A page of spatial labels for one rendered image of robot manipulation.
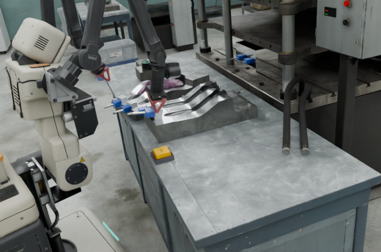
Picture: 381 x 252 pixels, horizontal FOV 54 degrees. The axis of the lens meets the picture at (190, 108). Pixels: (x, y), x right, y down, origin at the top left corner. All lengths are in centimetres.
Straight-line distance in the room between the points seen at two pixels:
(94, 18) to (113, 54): 380
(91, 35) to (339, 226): 115
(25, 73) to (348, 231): 133
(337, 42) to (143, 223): 158
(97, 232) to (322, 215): 117
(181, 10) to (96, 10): 467
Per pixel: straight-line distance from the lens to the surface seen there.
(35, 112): 162
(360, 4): 172
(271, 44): 220
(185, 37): 618
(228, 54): 266
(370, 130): 247
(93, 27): 146
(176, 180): 141
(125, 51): 528
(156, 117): 168
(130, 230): 249
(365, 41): 176
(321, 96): 212
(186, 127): 168
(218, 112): 172
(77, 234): 213
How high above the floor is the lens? 159
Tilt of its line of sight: 24 degrees down
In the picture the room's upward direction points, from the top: 6 degrees counter-clockwise
